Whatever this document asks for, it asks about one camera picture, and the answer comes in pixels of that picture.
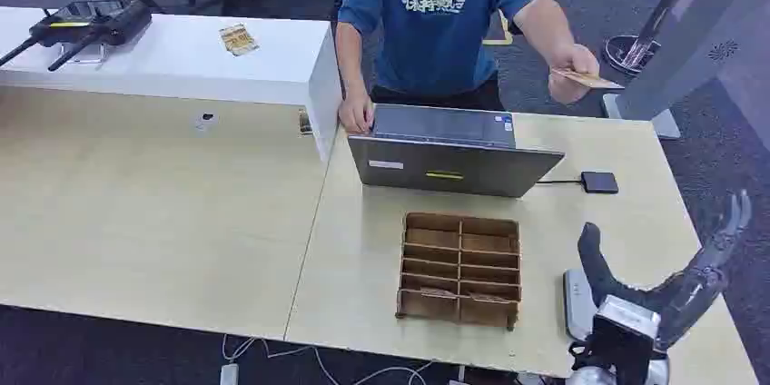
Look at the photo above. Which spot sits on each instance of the chrome stanchion post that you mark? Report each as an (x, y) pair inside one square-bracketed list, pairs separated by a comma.
[(631, 54)]

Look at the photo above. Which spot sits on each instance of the person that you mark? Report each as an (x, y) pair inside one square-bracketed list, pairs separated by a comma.
[(433, 51)]

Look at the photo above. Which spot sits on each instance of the person's right hand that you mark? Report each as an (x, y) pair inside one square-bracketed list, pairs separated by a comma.
[(355, 114)]

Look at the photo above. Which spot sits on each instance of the white raised counter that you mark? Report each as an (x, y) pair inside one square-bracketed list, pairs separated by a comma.
[(180, 63)]

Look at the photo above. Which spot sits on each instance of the black card reader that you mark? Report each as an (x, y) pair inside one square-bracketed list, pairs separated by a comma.
[(599, 182)]

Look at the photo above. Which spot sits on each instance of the grey kiosk stand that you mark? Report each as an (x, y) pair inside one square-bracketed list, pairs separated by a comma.
[(692, 33)]

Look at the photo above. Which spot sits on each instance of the person's left hand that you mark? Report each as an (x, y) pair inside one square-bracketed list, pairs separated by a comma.
[(571, 60)]

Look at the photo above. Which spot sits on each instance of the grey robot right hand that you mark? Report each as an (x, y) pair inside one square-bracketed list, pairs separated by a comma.
[(680, 301)]

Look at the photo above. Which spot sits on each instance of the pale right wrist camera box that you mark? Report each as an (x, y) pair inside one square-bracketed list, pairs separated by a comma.
[(625, 328)]

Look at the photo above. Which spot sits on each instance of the person's hand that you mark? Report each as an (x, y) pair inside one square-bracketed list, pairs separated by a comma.
[(571, 60), (355, 114)]

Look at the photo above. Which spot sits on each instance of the tan card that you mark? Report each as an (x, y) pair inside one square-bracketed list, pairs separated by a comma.
[(595, 81)]

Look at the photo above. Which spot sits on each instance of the grey flat device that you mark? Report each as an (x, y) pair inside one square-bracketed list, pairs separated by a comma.
[(577, 310)]

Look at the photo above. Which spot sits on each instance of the white round desk grommet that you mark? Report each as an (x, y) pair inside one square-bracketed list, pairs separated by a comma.
[(206, 121)]

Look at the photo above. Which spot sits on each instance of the grey laptop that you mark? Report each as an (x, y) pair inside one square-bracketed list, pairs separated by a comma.
[(445, 168)]

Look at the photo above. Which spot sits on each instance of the brown card in slot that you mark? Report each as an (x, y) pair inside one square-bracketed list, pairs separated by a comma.
[(486, 297), (438, 293)]

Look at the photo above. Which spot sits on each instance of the wooden card box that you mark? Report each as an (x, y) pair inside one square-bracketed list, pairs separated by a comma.
[(460, 271)]

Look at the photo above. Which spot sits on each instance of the yellow printed card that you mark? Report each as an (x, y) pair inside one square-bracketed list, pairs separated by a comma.
[(238, 40)]

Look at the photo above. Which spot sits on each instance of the white power strip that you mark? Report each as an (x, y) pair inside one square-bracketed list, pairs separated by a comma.
[(229, 375)]

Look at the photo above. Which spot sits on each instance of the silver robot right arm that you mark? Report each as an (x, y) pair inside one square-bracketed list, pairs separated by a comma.
[(586, 377)]

